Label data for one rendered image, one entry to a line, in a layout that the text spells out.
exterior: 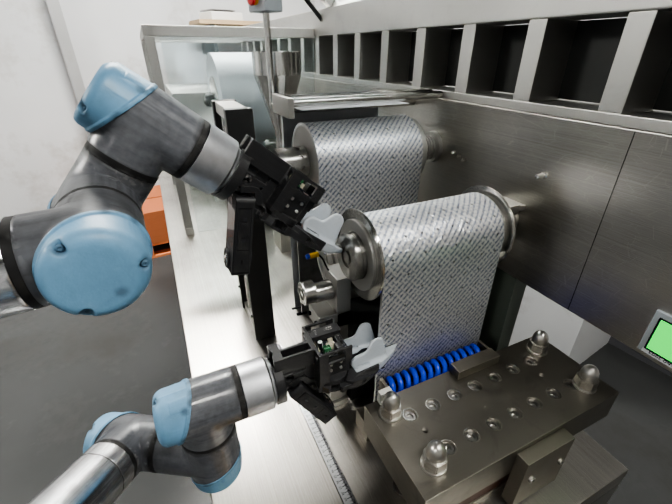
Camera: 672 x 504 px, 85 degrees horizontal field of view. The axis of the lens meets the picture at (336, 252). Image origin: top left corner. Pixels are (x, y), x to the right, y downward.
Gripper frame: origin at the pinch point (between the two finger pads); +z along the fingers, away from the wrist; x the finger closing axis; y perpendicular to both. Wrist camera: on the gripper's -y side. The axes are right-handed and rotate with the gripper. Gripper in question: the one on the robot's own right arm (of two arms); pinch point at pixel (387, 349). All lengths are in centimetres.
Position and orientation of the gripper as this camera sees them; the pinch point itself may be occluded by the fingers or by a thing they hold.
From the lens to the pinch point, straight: 64.7
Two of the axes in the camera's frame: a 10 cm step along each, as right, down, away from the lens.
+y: 0.0, -8.8, -4.8
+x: -4.3, -4.4, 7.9
